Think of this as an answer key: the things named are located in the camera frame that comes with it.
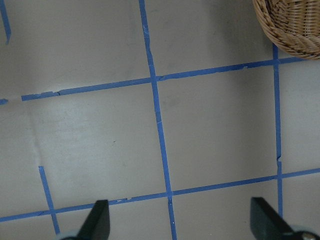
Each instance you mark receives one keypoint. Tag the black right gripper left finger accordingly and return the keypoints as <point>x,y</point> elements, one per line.
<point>97,224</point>

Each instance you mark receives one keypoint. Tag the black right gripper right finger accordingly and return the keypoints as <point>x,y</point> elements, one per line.
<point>267,224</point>

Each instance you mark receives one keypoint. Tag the woven wicker basket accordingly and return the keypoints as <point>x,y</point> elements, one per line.
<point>292,25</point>

